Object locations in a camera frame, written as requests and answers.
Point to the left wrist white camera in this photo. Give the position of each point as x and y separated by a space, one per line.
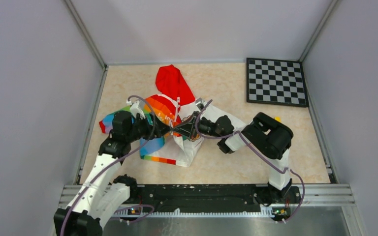
137 110

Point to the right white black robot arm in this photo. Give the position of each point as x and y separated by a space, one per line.
270 139

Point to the wrist white camera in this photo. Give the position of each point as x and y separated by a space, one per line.
137 110
199 103

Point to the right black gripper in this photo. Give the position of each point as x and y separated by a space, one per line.
189 128

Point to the rainbow white red hooded jacket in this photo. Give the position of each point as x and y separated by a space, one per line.
173 102

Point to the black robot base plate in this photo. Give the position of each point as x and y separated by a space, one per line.
210 198

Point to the black white checkerboard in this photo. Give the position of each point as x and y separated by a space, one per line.
276 82

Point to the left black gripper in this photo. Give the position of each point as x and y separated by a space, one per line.
161 128

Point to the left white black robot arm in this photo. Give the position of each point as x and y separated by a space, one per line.
96 201

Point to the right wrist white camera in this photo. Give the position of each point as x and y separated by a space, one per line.
199 103

